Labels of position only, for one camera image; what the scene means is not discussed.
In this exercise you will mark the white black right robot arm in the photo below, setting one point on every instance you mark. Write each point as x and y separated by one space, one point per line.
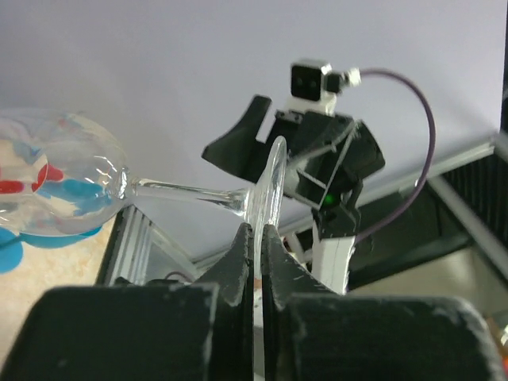
334 228

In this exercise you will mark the clear wine glass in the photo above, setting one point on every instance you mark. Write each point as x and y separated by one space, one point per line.
63 174

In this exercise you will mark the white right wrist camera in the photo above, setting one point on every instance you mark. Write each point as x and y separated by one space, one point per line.
315 86

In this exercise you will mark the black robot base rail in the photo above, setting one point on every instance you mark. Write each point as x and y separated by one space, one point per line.
138 252

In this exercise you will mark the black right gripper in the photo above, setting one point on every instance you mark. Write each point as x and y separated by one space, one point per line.
328 155

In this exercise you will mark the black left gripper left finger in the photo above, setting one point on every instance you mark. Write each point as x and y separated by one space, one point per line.
200 331

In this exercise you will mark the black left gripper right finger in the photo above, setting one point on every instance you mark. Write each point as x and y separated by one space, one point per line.
312 333

